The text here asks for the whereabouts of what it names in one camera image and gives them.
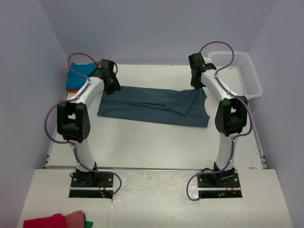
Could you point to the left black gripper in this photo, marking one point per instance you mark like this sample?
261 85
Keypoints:
116 86

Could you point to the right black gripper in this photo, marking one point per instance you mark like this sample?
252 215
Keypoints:
194 84

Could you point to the grey-blue t-shirt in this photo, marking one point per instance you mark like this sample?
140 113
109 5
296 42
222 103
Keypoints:
160 106

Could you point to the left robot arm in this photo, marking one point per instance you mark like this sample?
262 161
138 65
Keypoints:
73 121

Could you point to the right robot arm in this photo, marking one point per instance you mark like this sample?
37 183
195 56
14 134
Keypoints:
230 119

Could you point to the folded blue t-shirt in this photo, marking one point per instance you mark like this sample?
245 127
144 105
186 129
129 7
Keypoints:
76 81

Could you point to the folded orange t-shirt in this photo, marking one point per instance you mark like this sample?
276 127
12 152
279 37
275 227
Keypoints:
72 91

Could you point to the white plastic basket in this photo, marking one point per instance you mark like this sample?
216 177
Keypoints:
241 75

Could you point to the pink folded cloth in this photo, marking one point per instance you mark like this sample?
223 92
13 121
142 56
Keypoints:
75 219

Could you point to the green cloth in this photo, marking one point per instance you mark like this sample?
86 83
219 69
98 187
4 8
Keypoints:
87 224

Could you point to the magenta folded cloth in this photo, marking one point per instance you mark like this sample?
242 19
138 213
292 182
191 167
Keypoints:
54 221

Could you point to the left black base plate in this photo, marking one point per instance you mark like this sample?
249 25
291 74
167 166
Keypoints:
100 187

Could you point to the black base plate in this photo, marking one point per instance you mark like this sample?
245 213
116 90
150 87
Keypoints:
100 187
213 187

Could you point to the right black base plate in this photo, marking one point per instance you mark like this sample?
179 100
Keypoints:
213 187

